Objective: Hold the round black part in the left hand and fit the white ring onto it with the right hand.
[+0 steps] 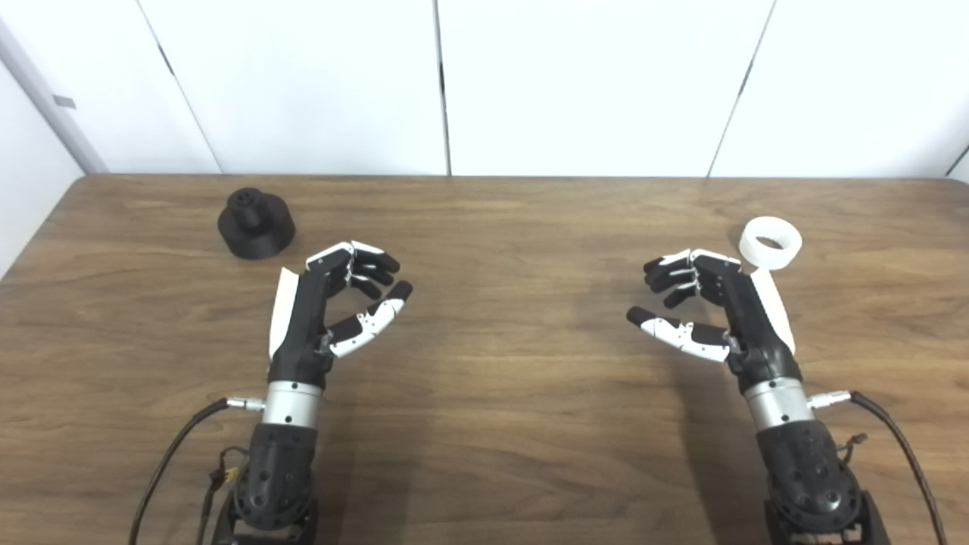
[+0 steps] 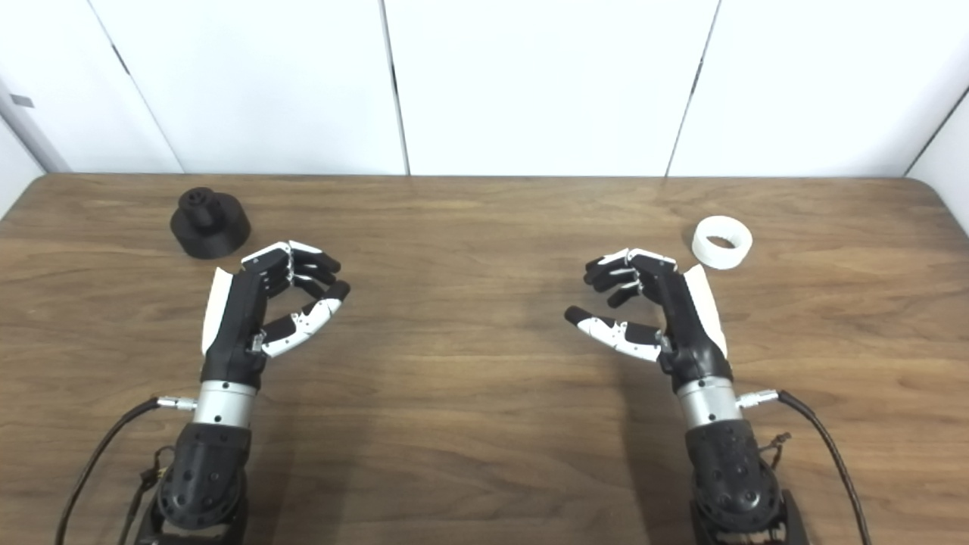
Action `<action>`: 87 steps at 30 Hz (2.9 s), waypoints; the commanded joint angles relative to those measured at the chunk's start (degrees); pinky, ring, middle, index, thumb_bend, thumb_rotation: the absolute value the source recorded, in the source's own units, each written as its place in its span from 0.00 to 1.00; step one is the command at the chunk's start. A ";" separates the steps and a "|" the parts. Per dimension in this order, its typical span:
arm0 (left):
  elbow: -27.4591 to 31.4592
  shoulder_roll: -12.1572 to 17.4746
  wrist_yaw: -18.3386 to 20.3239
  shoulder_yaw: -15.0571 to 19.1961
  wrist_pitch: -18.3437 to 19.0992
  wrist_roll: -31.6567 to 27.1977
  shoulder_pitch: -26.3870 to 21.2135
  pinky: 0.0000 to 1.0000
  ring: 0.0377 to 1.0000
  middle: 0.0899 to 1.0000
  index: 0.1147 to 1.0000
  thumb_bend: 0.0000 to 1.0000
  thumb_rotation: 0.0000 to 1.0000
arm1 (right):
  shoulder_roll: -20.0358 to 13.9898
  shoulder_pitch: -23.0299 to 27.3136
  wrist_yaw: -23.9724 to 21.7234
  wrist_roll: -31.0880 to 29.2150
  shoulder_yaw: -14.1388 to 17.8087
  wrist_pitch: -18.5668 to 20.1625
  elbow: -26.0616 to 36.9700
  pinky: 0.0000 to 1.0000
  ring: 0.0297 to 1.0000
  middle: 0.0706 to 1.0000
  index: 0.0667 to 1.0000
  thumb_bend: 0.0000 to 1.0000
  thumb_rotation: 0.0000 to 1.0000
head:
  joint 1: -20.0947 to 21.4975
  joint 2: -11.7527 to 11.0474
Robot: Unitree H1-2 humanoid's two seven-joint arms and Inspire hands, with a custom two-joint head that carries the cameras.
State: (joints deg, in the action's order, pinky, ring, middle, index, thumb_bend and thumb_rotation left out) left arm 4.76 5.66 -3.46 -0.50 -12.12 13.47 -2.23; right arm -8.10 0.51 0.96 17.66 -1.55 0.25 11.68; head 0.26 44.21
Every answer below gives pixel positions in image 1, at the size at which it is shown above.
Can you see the round black plastic part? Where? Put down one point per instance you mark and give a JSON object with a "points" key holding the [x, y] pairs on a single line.
{"points": [[257, 231]]}

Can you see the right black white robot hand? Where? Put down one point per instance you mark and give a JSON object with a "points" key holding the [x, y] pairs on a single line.
{"points": [[757, 333]]}

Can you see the grey vertical wall post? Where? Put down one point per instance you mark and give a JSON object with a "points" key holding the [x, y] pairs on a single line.
{"points": [[45, 98]]}

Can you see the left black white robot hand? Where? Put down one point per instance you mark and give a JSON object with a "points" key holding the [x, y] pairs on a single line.
{"points": [[299, 333]]}

